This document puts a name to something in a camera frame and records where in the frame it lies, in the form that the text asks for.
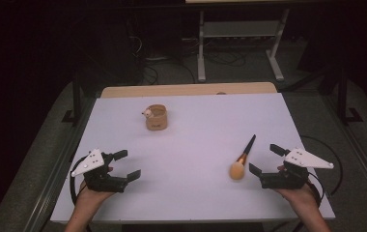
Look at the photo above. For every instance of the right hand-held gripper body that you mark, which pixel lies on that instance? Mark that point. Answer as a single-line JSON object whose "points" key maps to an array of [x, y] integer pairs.
{"points": [[287, 179]]}

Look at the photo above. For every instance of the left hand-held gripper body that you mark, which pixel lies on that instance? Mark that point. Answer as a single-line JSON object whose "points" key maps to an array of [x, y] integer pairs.
{"points": [[102, 180]]}

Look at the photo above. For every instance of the makeup brush with gold ferrule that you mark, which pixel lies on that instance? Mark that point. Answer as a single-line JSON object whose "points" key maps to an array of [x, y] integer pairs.
{"points": [[245, 154]]}

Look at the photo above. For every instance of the wooden cup with animal figure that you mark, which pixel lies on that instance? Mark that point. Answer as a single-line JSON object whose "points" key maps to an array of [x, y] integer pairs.
{"points": [[156, 120]]}

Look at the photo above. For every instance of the person's left hand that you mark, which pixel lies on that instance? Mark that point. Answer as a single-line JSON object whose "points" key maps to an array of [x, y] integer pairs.
{"points": [[93, 198]]}

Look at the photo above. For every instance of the person's right hand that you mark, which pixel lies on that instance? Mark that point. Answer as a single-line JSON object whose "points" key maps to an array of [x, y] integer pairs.
{"points": [[299, 196]]}

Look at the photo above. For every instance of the white board sheet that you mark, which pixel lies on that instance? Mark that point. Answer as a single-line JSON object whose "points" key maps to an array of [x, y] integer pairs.
{"points": [[188, 151]]}

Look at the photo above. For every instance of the black metal stand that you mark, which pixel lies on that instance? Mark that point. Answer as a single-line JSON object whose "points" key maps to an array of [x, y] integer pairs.
{"points": [[343, 96], [76, 100]]}

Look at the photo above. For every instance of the wooden table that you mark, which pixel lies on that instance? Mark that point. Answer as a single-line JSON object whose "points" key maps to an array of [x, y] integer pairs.
{"points": [[188, 89]]}

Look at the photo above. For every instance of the metal frame rail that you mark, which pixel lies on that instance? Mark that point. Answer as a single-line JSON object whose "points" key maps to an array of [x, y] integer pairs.
{"points": [[358, 151], [59, 167]]}

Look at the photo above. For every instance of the white metal desk frame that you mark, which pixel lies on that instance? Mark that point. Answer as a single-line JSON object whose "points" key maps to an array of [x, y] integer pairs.
{"points": [[241, 29]]}

